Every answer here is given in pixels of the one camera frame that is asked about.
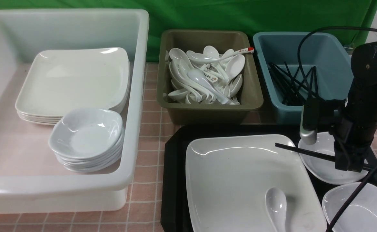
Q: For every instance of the white ceramic spoon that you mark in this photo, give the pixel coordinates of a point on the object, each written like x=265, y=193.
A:
x=276, y=208

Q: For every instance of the white bowl tray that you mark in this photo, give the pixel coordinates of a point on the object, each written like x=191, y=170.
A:
x=361, y=214
x=325, y=170

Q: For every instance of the blue plastic bin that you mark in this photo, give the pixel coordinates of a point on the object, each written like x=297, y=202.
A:
x=321, y=50

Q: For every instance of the stacked white bowls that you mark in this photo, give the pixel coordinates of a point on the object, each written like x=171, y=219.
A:
x=88, y=140

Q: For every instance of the pile of white spoons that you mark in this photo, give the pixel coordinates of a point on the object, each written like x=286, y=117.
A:
x=212, y=83

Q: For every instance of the large white plastic tub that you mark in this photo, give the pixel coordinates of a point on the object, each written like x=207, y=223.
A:
x=31, y=178

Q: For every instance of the green cloth backdrop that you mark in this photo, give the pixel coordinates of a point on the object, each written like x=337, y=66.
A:
x=248, y=16

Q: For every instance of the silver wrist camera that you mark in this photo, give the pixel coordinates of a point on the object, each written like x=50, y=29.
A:
x=313, y=114

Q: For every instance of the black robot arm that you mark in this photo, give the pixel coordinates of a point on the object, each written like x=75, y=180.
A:
x=362, y=95

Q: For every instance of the black chopsticks gold tip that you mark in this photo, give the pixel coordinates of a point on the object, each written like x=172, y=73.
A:
x=307, y=152

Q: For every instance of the pink checkered tablecloth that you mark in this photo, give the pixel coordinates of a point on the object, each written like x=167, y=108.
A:
x=142, y=208

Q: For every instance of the red-tipped white spoon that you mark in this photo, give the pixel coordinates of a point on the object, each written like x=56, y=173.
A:
x=203, y=59

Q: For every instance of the pile of black chopsticks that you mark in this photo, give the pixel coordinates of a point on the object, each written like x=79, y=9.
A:
x=295, y=87

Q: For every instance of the large white square plate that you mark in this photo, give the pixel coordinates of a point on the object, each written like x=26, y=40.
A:
x=227, y=179

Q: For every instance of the stacked white square plates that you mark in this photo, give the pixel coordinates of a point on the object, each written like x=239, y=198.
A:
x=60, y=81

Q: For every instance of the black plastic serving tray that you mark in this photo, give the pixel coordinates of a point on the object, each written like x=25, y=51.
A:
x=175, y=212

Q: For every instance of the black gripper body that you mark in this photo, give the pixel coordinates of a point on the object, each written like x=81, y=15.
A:
x=352, y=138

